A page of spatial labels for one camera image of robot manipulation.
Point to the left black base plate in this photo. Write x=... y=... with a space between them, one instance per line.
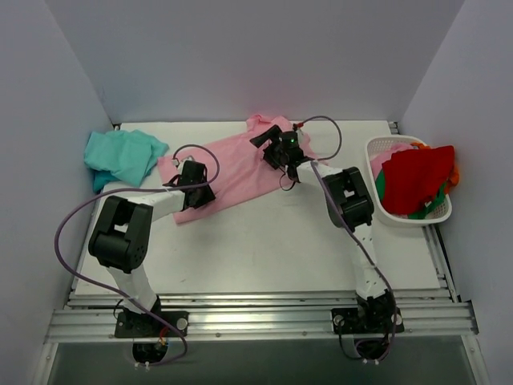
x=133 y=325

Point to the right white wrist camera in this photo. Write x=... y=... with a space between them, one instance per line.
x=301 y=136

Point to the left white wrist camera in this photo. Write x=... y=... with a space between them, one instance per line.
x=180 y=163

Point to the pink t shirt in basket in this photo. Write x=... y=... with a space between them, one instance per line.
x=377 y=162

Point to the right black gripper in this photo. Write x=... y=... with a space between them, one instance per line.
x=273 y=144

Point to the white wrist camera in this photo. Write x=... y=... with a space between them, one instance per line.
x=180 y=163
x=301 y=136

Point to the pink t shirt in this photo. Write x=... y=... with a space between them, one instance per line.
x=377 y=162
x=243 y=173

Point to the white plastic basket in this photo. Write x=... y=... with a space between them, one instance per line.
x=380 y=144

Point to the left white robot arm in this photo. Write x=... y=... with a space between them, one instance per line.
x=121 y=235

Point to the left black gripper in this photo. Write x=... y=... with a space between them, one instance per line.
x=186 y=176

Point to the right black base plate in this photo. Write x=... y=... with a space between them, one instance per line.
x=356 y=320

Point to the orange t shirt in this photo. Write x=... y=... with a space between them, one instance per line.
x=454 y=176

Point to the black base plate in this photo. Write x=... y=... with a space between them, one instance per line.
x=133 y=325
x=356 y=320

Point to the green t shirt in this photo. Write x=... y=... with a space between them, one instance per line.
x=427 y=208

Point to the red t shirt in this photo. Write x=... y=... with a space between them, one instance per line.
x=414 y=176

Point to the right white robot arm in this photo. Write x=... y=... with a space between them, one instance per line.
x=349 y=207

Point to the teal t shirt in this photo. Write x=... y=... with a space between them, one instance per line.
x=123 y=156

